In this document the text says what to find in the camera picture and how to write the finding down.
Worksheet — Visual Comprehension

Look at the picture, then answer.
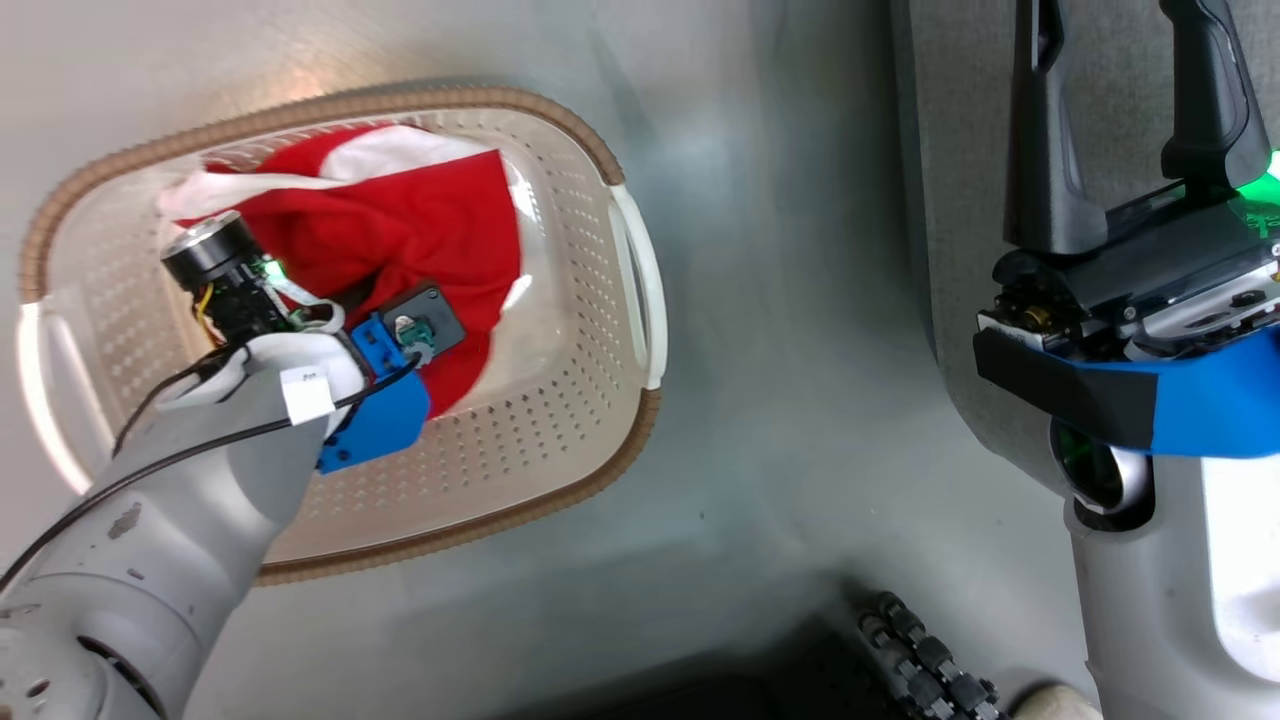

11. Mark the teal left camera connector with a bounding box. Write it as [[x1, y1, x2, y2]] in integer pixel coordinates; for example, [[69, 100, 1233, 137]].
[[397, 315, 437, 364]]

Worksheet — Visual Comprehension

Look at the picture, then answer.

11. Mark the red and white garment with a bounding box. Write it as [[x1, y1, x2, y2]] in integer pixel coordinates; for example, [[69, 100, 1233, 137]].
[[158, 122, 527, 421]]

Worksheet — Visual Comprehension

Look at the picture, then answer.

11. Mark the black roller wheel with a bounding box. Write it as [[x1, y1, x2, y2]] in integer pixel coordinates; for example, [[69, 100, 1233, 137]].
[[858, 590, 1007, 720]]

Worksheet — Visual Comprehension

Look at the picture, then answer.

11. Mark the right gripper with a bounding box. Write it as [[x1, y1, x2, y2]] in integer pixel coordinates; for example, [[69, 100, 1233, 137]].
[[976, 0, 1280, 363]]

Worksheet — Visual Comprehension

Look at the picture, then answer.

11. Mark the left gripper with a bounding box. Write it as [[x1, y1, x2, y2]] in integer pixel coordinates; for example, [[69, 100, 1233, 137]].
[[160, 210, 348, 348]]

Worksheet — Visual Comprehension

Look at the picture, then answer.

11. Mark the grey fabric sofa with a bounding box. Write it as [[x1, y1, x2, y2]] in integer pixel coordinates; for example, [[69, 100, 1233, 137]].
[[890, 0, 1280, 501]]

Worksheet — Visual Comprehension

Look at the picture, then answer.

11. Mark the cream perforated laundry basket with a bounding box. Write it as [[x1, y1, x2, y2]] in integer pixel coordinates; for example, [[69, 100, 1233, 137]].
[[15, 85, 668, 588]]

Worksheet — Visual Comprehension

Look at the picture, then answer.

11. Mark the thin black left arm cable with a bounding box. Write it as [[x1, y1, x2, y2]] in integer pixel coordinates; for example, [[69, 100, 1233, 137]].
[[0, 345, 421, 593]]

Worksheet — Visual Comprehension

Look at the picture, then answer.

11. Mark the white cable label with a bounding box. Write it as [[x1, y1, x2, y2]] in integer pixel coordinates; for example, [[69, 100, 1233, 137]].
[[282, 367, 336, 427]]

